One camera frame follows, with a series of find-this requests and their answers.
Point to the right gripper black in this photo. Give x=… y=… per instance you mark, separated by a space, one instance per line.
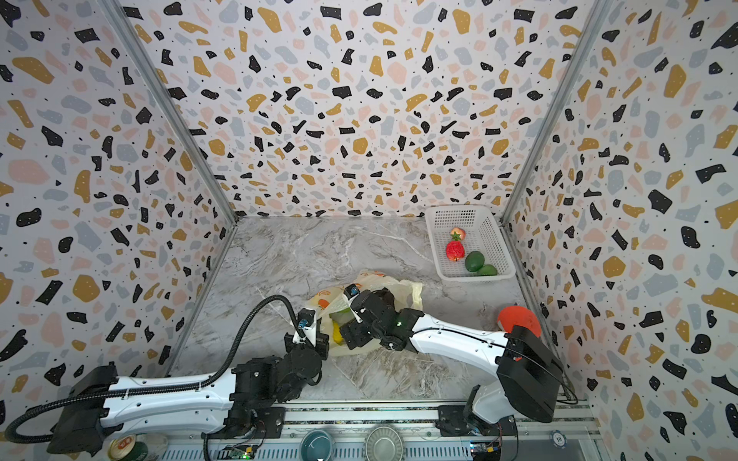
x=357 y=321

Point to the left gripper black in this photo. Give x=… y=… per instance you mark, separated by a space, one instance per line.
x=323 y=346

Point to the yellow lemon toy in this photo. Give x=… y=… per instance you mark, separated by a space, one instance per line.
x=337 y=336

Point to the yellow translucent plastic bag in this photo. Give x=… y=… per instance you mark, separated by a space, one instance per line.
x=331 y=306

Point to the dark green avocado toy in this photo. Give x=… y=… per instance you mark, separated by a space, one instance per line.
x=474 y=261

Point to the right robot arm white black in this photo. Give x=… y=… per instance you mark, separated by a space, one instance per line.
x=528 y=375

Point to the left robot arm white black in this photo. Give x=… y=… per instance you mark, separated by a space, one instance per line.
x=247 y=400

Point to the green fruit in basket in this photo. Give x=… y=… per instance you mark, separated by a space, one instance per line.
x=487 y=270

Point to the teal bowl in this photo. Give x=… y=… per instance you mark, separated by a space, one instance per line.
x=317 y=445

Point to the grey ribbed plate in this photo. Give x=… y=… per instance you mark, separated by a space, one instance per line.
x=384 y=443

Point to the small red strawberry toy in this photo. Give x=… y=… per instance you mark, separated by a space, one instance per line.
x=458 y=234

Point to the white plastic mesh basket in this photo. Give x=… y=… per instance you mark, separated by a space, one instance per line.
x=483 y=234

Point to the tin can with label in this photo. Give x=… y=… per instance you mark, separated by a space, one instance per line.
x=128 y=448

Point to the small round white token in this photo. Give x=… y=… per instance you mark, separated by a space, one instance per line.
x=558 y=439

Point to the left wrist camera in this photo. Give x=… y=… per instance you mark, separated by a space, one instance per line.
x=306 y=332

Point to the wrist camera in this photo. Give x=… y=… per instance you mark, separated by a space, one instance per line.
x=306 y=332
x=351 y=291

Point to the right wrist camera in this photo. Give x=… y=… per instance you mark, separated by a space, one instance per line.
x=351 y=291

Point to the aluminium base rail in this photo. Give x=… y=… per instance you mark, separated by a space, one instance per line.
x=404 y=430

